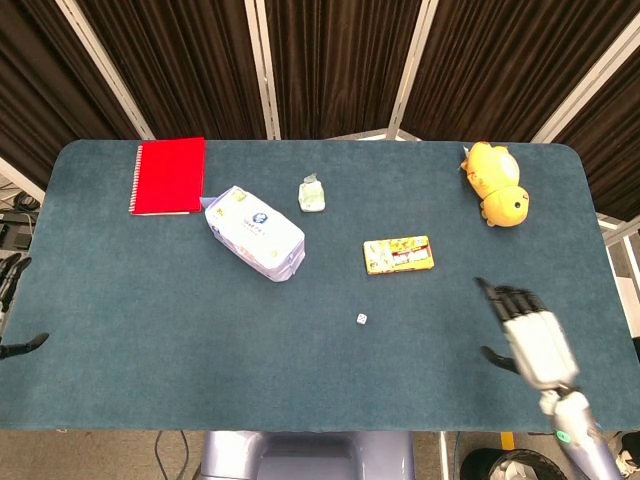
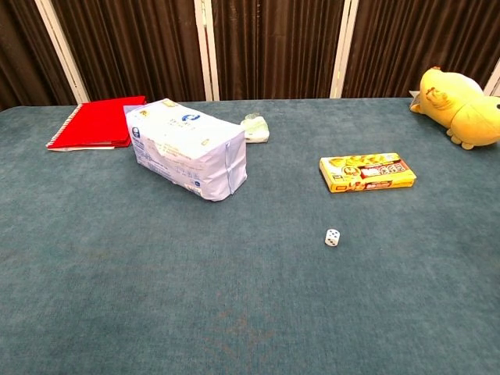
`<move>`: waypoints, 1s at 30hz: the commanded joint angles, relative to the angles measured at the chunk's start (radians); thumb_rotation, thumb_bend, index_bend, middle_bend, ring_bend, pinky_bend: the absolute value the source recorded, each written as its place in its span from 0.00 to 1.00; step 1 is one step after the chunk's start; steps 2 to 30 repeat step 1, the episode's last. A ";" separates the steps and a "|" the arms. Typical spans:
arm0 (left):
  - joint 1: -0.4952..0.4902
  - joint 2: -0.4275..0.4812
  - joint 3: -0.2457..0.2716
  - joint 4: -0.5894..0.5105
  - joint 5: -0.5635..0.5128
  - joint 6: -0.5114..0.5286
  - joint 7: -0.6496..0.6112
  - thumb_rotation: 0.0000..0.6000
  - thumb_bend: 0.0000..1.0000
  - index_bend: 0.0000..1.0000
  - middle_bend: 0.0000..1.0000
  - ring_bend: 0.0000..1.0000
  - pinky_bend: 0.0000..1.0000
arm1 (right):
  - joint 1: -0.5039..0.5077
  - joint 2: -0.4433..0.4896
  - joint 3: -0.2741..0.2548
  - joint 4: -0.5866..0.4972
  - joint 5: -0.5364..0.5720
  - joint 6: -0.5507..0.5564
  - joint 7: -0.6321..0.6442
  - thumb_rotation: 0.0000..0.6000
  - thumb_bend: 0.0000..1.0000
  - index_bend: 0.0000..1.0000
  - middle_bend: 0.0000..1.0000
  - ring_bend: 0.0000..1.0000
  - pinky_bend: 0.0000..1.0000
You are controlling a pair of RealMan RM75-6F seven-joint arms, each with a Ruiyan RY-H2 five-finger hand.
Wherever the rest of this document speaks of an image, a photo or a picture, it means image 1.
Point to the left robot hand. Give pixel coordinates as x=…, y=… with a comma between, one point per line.
x=22, y=345

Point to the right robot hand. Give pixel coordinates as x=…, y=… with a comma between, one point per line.
x=535, y=340

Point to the small white die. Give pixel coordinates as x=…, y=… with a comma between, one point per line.
x=362, y=319

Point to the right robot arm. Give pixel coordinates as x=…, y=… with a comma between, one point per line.
x=580, y=435

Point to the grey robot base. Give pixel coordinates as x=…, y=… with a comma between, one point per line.
x=305, y=456

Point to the black waste bin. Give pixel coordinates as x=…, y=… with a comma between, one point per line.
x=507, y=465

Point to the yellow plush toy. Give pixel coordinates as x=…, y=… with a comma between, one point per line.
x=497, y=185

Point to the yellow tin box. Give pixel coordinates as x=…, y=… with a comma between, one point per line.
x=399, y=255

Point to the red spiral notebook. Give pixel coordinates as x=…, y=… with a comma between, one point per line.
x=170, y=176

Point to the blue table mat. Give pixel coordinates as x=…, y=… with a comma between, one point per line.
x=300, y=360

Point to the white tissue pack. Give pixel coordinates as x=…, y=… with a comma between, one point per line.
x=255, y=232

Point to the small green wrapped packet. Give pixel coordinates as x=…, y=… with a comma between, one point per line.
x=311, y=194

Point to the dark brown curtain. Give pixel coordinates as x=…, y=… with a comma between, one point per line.
x=340, y=65

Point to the white partition frame post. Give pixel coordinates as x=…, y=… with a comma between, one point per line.
x=102, y=65
x=262, y=67
x=587, y=80
x=412, y=67

